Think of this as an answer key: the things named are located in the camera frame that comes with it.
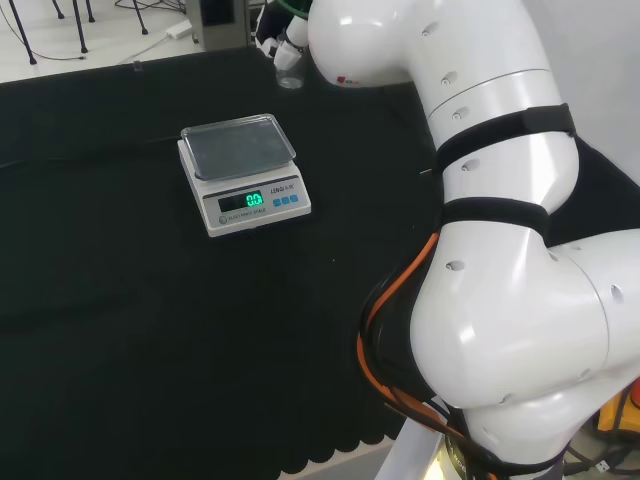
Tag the black tripod leg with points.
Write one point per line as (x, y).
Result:
(141, 20)
(25, 40)
(81, 30)

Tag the yellow stop button box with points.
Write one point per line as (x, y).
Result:
(612, 415)

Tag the grey metal cabinet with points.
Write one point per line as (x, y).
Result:
(225, 25)

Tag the small clear glass beaker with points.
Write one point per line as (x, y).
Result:
(290, 77)

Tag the white electronic balance steel pan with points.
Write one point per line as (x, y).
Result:
(240, 170)

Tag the black bench cloth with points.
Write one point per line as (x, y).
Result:
(150, 325)

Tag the white power adapter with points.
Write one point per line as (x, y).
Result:
(179, 29)

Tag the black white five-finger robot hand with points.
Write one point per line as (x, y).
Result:
(272, 25)

